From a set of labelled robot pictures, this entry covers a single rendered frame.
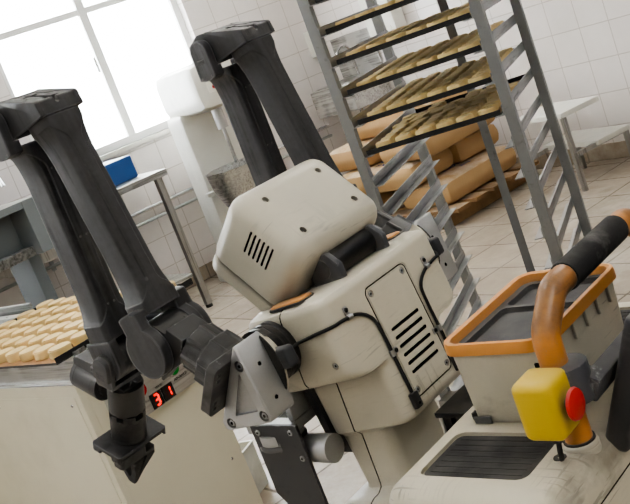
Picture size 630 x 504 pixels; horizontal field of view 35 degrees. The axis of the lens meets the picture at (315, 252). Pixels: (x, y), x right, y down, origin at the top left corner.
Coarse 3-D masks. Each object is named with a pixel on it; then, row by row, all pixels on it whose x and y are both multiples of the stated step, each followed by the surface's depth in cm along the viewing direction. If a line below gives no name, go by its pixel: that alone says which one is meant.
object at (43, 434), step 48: (48, 384) 211; (192, 384) 226; (0, 432) 233; (48, 432) 218; (96, 432) 207; (192, 432) 225; (0, 480) 243; (48, 480) 228; (96, 480) 214; (144, 480) 214; (192, 480) 223; (240, 480) 233
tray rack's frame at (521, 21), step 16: (368, 0) 329; (512, 0) 314; (448, 32) 326; (528, 32) 315; (528, 48) 317; (400, 80) 334; (544, 80) 319; (544, 96) 320; (480, 128) 333; (560, 128) 324; (560, 144) 324; (496, 160) 334; (560, 160) 326; (432, 176) 342; (496, 176) 336; (576, 192) 327; (512, 208) 338; (576, 208) 329; (448, 224) 346; (512, 224) 340; (528, 256) 342; (464, 272) 350
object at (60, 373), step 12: (84, 348) 202; (72, 360) 202; (0, 372) 223; (12, 372) 220; (24, 372) 216; (36, 372) 213; (48, 372) 210; (60, 372) 207; (0, 384) 226; (12, 384) 222; (24, 384) 219
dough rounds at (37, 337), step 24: (24, 312) 258; (48, 312) 246; (72, 312) 234; (0, 336) 239; (24, 336) 234; (48, 336) 217; (72, 336) 208; (0, 360) 218; (24, 360) 210; (48, 360) 204
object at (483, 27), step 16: (480, 0) 258; (480, 16) 259; (480, 32) 260; (496, 48) 262; (496, 64) 262; (496, 80) 263; (512, 96) 265; (512, 112) 264; (512, 128) 266; (528, 160) 267; (528, 176) 269; (544, 208) 270; (544, 224) 272; (560, 256) 273
